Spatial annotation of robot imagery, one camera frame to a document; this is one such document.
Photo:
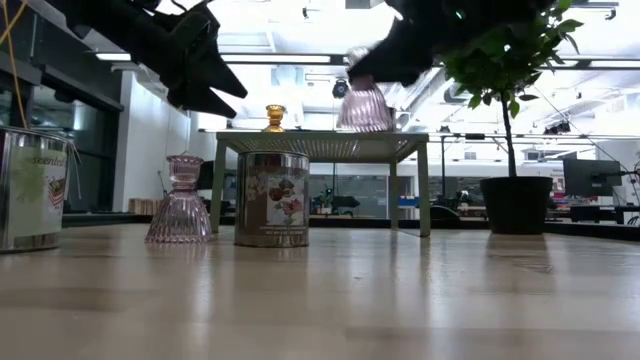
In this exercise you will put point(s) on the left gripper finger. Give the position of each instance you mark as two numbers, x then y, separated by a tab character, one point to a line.
200	102
222	75

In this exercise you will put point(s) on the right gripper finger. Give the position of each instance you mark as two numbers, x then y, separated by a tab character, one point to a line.
397	30
390	72

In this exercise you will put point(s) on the pink glass candle stick holder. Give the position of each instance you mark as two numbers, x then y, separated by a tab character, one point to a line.
365	110
180	215

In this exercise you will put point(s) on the amber glass candle stick holder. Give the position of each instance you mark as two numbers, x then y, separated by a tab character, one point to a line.
275	117

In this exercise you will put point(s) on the candle jar with floral label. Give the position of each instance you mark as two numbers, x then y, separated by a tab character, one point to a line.
272	200

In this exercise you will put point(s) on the candle jar with green label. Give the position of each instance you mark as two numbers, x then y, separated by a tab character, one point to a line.
30	190

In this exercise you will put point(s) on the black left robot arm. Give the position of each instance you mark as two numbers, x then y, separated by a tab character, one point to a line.
95	12

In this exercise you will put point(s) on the green leafy plant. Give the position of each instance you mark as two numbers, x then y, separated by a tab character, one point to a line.
500	65

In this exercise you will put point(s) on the green perforated metal shelf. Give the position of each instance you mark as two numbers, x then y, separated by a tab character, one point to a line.
320	142

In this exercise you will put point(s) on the wooden crate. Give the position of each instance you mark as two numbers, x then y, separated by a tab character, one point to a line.
145	206

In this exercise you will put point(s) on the small background plant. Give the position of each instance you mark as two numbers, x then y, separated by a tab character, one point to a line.
332	202

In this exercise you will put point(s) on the black plant pot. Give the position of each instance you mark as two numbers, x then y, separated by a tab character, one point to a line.
515	205

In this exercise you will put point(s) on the black computer monitor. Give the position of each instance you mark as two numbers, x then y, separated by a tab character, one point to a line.
592	177

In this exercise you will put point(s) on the black overhead camera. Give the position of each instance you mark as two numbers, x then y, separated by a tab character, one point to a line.
340	89

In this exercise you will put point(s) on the overhead rail with light strips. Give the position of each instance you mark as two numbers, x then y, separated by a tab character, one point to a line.
280	59

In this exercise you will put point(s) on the black aluminium table frame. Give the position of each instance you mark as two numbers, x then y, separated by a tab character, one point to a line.
585	229

